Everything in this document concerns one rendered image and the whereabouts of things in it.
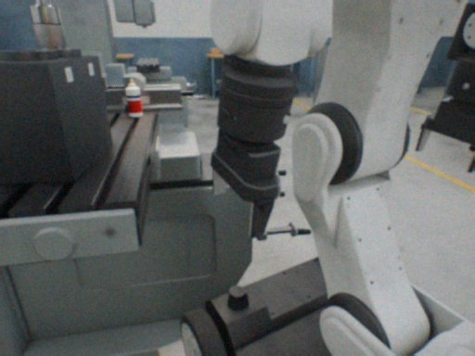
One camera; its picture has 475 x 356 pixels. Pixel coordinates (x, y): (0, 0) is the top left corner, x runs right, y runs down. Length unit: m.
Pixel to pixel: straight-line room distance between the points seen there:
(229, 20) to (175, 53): 7.25
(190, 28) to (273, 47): 7.26
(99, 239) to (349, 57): 0.46
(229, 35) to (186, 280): 1.01
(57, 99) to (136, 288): 0.84
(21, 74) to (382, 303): 0.67
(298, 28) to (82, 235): 0.39
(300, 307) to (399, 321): 0.26
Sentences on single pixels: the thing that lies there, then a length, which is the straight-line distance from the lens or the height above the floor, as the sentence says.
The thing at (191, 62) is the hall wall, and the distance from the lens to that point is 7.61.
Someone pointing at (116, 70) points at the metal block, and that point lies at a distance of 1.15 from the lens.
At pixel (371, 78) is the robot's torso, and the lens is 0.53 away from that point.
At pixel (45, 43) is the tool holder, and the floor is 1.17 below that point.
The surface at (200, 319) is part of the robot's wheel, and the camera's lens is 0.80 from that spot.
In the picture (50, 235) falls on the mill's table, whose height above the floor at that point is 0.93.
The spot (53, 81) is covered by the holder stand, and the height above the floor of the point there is 1.12.
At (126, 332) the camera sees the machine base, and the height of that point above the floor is 0.20.
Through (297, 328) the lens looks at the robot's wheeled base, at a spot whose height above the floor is 0.57.
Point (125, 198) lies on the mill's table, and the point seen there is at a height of 0.96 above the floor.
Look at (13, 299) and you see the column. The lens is 1.33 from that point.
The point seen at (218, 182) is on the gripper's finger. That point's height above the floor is 0.97.
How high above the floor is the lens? 1.18
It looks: 23 degrees down
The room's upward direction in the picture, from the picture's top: straight up
